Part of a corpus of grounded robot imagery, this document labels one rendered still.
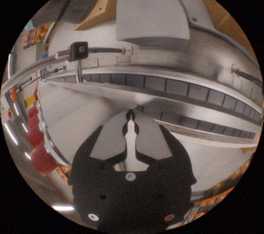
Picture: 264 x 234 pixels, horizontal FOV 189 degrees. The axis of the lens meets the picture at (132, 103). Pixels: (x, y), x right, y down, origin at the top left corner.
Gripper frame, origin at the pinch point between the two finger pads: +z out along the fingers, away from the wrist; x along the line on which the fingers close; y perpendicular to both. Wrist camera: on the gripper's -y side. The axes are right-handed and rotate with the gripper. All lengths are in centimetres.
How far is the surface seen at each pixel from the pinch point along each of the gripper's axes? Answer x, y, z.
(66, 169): -288, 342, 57
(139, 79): 1.5, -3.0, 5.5
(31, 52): -701, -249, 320
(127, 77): -0.6, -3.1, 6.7
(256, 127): 15.5, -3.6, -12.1
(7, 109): -61, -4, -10
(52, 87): -35.4, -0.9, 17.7
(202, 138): 11.6, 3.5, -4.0
